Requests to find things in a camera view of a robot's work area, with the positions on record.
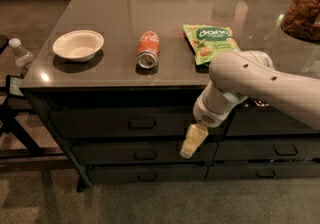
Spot black stand with phone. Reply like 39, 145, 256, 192
0, 34, 64, 161

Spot clear plastic water bottle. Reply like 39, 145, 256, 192
9, 38, 35, 76

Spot green snack bag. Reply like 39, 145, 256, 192
183, 25, 239, 66

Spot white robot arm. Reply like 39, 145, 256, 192
180, 51, 320, 159

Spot red soda can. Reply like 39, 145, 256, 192
137, 31, 160, 69

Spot dark cabinet frame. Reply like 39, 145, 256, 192
22, 0, 320, 188

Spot white paper bowl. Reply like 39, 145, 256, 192
52, 30, 104, 62

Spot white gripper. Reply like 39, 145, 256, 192
180, 97, 234, 159

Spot glass jar of almonds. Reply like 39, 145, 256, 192
281, 0, 320, 41

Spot snack packets in drawer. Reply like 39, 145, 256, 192
244, 98, 268, 107

